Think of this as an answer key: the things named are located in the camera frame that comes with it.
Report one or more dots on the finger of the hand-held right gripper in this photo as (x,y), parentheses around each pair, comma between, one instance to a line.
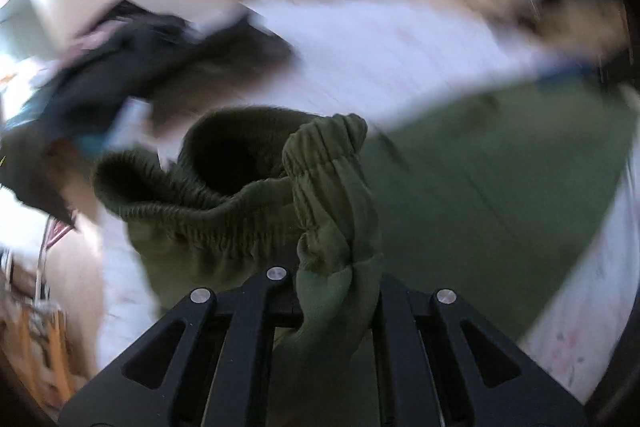
(607,74)

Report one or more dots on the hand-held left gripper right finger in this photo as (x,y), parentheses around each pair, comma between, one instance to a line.
(395,307)

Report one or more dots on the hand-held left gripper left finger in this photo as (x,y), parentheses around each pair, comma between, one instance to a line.
(270,302)

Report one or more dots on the green pants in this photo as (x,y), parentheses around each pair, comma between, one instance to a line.
(450,182)

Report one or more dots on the camouflage folded pants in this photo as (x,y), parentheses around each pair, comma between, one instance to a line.
(185,102)

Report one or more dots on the person's right hand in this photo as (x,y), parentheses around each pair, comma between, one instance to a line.
(580,22)

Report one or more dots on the red floor mat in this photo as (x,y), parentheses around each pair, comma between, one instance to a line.
(57,229)

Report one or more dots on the white floral bedsheet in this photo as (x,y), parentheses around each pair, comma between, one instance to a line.
(380,52)

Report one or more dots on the wooden rack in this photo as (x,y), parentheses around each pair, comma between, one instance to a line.
(40,352)

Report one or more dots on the teal box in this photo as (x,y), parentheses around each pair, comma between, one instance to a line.
(92,142)

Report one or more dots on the black folded garment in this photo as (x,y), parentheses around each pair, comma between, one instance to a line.
(240,52)

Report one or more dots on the black cloth pile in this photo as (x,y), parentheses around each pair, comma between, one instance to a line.
(100,77)

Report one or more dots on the pink garment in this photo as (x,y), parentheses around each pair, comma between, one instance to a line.
(95,39)

